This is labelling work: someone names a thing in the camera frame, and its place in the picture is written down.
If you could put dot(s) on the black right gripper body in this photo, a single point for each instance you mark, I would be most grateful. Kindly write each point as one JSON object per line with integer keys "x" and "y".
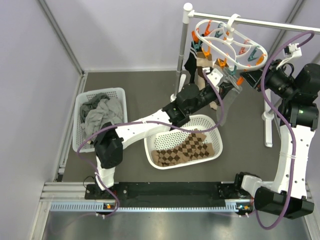
{"x": 277, "y": 81}

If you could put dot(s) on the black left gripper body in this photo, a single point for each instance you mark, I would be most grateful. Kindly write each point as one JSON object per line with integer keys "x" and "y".
{"x": 221, "y": 90}

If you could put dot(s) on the orange peg holding grey sock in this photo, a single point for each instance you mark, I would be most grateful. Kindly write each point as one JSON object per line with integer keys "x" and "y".
{"x": 240, "y": 81}

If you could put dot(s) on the teal peg holding grey sock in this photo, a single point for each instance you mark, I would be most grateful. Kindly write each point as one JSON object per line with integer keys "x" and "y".
{"x": 232, "y": 70}

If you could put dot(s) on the yellow-orange peg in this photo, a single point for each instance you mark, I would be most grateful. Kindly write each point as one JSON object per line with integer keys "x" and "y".
{"x": 222, "y": 63}
{"x": 207, "y": 53}

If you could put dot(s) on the black sock with white stripes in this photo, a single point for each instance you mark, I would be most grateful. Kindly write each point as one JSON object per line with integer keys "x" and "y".
{"x": 191, "y": 65}

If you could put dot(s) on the white round clip hanger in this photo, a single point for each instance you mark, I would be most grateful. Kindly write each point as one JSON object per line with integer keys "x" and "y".
{"x": 227, "y": 42}

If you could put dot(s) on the teal clothes peg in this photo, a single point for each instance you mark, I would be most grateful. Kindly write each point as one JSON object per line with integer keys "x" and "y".
{"x": 197, "y": 46}

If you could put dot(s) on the orange clothes peg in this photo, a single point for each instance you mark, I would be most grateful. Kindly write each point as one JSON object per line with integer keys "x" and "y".
{"x": 194, "y": 37}

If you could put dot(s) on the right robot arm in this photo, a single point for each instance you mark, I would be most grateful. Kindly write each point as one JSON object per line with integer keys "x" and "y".
{"x": 297, "y": 129}

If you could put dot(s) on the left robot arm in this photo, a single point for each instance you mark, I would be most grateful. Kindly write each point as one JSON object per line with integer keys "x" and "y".
{"x": 111, "y": 140}

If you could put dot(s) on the brown argyle socks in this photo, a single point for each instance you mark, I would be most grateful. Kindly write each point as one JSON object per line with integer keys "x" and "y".
{"x": 193, "y": 148}

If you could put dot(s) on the white oval sock basket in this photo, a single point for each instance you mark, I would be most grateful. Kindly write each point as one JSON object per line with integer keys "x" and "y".
{"x": 170, "y": 139}

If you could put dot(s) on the white drying rack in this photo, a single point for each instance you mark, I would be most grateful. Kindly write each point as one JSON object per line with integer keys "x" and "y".
{"x": 189, "y": 13}

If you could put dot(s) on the white rectangular laundry basket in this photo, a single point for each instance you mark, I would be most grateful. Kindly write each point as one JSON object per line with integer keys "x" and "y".
{"x": 116, "y": 92}

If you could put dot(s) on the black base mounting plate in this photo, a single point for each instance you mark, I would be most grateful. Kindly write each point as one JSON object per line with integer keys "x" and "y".
{"x": 177, "y": 194}

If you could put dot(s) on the grey clothes pile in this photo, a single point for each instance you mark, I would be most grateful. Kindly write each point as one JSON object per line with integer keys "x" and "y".
{"x": 98, "y": 111}

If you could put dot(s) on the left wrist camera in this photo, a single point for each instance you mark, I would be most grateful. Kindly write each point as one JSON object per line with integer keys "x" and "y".
{"x": 213, "y": 76}

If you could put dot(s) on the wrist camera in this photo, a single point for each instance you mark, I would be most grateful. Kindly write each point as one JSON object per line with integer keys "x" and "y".
{"x": 292, "y": 51}
{"x": 213, "y": 76}

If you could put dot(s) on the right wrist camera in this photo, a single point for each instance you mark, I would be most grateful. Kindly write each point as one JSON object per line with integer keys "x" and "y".
{"x": 292, "y": 51}

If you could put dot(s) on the grey slotted cable duct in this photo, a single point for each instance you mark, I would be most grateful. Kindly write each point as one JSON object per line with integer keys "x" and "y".
{"x": 102, "y": 207}

